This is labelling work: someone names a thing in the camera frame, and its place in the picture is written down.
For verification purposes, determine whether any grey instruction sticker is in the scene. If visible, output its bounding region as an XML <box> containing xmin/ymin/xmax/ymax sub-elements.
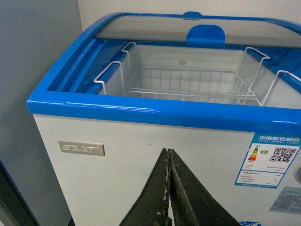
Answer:
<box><xmin>269</xmin><ymin>186</ymin><xmax>301</xmax><ymax>215</ymax></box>

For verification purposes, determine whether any blue energy efficiency label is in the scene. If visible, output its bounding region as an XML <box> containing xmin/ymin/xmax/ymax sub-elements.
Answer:
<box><xmin>235</xmin><ymin>133</ymin><xmax>301</xmax><ymax>189</ymax></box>

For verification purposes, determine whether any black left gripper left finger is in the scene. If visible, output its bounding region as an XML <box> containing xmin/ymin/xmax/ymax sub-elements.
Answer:
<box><xmin>120</xmin><ymin>148</ymin><xmax>172</xmax><ymax>226</ymax></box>

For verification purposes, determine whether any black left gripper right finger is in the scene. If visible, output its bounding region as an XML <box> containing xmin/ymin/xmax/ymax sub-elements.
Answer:
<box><xmin>169</xmin><ymin>149</ymin><xmax>240</xmax><ymax>226</ymax></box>

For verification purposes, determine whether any grey oval temperature control panel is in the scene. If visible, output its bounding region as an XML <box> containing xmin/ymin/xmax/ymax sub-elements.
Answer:
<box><xmin>293</xmin><ymin>166</ymin><xmax>301</xmax><ymax>184</ymax></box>

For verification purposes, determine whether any white wire freezer basket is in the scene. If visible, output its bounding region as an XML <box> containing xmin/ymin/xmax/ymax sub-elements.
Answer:
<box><xmin>93</xmin><ymin>42</ymin><xmax>301</xmax><ymax>109</ymax></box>

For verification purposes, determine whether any silver SAST brand plate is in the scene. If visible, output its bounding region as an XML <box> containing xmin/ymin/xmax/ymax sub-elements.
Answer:
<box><xmin>58</xmin><ymin>140</ymin><xmax>105</xmax><ymax>156</ymax></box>

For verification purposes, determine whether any white chest freezer blue rim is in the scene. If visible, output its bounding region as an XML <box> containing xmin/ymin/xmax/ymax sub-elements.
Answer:
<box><xmin>27</xmin><ymin>12</ymin><xmax>301</xmax><ymax>226</ymax></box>

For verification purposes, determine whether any glass sliding lid blue handle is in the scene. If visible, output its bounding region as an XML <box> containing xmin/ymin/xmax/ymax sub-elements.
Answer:
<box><xmin>94</xmin><ymin>12</ymin><xmax>301</xmax><ymax>48</ymax></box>

